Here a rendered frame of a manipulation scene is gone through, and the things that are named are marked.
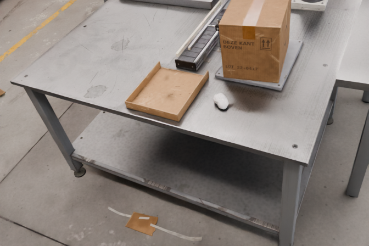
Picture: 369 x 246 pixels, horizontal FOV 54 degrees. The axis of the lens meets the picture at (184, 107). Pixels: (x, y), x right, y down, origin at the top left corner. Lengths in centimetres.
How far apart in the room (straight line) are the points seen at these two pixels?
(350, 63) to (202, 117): 70
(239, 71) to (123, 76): 57
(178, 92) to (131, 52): 44
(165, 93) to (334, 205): 116
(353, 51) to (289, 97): 43
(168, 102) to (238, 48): 37
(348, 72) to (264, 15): 45
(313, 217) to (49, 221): 153
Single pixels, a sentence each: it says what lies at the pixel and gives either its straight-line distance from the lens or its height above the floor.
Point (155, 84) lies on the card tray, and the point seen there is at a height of 83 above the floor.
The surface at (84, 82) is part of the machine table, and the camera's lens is 184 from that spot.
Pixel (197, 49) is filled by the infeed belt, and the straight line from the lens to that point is 177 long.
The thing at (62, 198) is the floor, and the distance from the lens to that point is 251.
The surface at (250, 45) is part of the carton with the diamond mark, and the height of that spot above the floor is 103.
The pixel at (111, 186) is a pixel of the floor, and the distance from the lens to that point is 242.
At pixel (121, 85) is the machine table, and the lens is 174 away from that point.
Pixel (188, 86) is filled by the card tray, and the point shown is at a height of 83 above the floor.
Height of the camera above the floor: 187
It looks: 43 degrees down
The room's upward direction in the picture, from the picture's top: 11 degrees counter-clockwise
